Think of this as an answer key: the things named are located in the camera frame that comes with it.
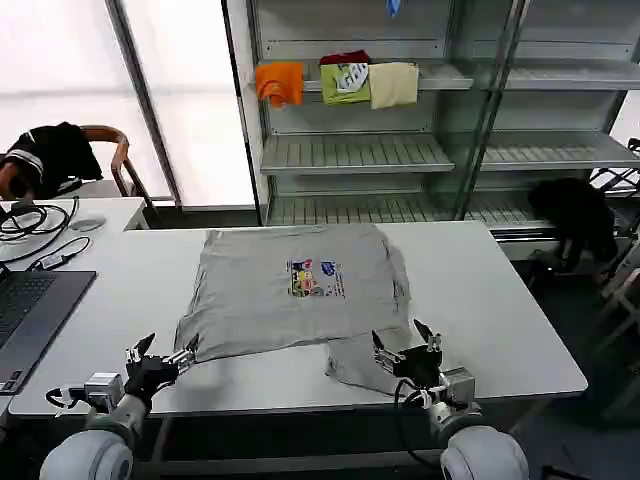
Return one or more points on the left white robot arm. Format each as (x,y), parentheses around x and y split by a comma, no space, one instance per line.
(90,450)

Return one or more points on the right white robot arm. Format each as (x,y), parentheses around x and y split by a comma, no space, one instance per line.
(480,455)

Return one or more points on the white table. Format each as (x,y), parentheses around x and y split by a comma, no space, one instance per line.
(475,310)

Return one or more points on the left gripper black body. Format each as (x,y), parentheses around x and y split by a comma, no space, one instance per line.
(150,375)

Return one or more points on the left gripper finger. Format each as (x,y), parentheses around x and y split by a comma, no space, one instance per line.
(140,349)
(184,357)

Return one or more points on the grey metal shelf rack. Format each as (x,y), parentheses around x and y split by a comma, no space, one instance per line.
(360,150)

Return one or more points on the wooden chair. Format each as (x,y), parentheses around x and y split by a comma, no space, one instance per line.
(119,150)

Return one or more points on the black jacket with white stripes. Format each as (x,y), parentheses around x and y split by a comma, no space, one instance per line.
(50,155)

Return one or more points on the black cloth bundle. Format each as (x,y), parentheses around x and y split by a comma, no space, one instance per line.
(575,210)

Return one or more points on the black folding rack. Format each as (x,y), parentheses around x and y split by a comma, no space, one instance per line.
(617,177)

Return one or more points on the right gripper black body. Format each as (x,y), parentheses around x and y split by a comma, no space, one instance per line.
(420,365)

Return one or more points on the grey printed t-shirt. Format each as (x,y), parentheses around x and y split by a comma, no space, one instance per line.
(280,305)

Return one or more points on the dark grey laptop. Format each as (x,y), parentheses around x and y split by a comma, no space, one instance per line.
(35,310)

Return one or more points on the pale frame chair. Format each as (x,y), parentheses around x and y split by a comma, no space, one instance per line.
(622,300)

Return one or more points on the white side desk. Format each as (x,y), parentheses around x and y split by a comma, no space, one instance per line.
(117,210)

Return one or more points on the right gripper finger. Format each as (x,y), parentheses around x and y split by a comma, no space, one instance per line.
(431,341)
(385,356)

